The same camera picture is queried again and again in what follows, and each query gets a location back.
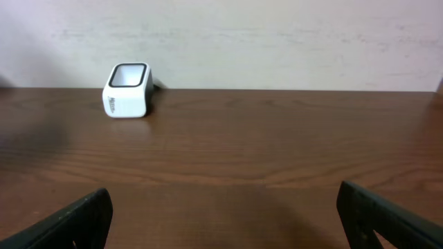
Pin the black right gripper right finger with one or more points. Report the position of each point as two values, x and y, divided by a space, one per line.
364 215

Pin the white barcode scanner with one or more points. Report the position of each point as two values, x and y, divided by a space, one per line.
128 91

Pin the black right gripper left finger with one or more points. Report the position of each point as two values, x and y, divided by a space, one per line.
83 224

